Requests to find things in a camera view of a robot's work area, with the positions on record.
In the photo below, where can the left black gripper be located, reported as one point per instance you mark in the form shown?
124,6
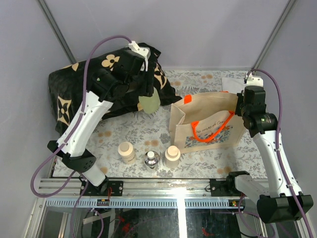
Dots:
146,88

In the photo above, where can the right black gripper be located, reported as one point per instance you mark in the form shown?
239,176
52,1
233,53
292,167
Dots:
240,98

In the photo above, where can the green pump bottle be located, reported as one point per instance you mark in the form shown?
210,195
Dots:
149,104

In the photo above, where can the beige canvas tote bag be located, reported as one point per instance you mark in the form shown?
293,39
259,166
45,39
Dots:
205,121

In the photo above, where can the beige jar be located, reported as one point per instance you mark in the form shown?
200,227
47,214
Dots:
172,157
127,152

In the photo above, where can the clear glass bottle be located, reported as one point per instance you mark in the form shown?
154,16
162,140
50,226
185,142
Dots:
151,160

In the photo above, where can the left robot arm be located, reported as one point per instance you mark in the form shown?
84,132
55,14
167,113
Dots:
105,90

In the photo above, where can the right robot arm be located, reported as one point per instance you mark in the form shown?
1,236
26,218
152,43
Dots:
283,200

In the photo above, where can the white folded cloth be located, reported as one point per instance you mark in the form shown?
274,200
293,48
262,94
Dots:
232,85

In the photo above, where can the black floral pattern pillow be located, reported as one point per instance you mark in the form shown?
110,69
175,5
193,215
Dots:
66,88

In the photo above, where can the floral table mat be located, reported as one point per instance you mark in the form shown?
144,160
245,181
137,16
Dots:
150,133

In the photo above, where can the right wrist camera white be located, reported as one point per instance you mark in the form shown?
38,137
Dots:
253,80

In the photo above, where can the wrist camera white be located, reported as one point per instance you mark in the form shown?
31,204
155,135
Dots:
143,52
253,80

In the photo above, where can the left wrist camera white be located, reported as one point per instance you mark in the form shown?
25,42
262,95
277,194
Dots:
143,52

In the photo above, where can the aluminium rail frame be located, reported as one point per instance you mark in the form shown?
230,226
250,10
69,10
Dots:
145,193

